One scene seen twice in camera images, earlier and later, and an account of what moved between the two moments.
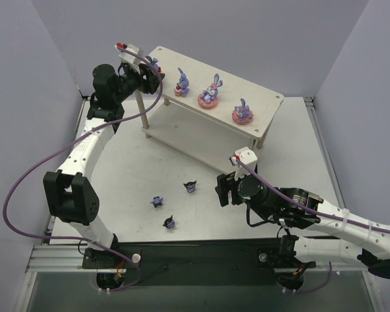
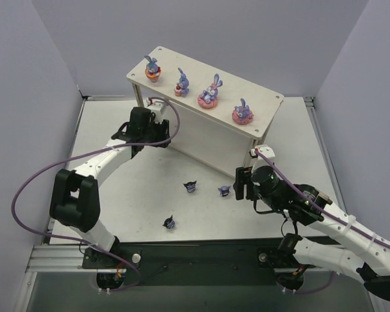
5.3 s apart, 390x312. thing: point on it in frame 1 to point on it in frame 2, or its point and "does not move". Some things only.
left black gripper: [150, 82] to [162, 129]
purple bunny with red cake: [182, 87] does not move
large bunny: [208, 99] does not move
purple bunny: [242, 114] does not move
